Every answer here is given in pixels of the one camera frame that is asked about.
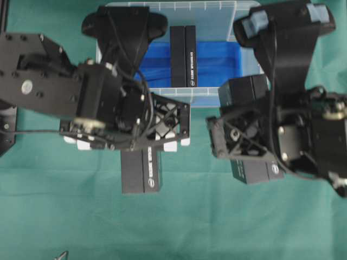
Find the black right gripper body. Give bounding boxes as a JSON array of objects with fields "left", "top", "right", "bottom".
[{"left": 206, "top": 100, "right": 312, "bottom": 171}]

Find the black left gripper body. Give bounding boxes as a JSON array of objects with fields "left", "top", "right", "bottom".
[{"left": 58, "top": 86, "right": 191, "bottom": 151}]

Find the black camera box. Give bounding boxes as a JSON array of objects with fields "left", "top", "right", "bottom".
[
  {"left": 120, "top": 147, "right": 162, "bottom": 194},
  {"left": 170, "top": 25, "right": 198, "bottom": 88},
  {"left": 218, "top": 74, "right": 285, "bottom": 185}
]

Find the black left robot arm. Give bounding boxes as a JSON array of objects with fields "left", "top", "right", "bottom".
[{"left": 1, "top": 33, "right": 190, "bottom": 152}]

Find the clear plastic storage case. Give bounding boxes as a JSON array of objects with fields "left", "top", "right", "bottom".
[{"left": 104, "top": 1, "right": 268, "bottom": 107}]

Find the green table cloth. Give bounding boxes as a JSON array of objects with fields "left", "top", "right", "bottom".
[{"left": 0, "top": 0, "right": 347, "bottom": 260}]

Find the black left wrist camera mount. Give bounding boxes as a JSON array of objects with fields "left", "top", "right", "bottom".
[{"left": 81, "top": 6, "right": 168, "bottom": 77}]

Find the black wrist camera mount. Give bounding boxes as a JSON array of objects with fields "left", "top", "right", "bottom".
[
  {"left": 81, "top": 6, "right": 168, "bottom": 77},
  {"left": 233, "top": 1, "right": 336, "bottom": 92}
]

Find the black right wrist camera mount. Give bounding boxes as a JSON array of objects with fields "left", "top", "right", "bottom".
[{"left": 233, "top": 1, "right": 336, "bottom": 92}]

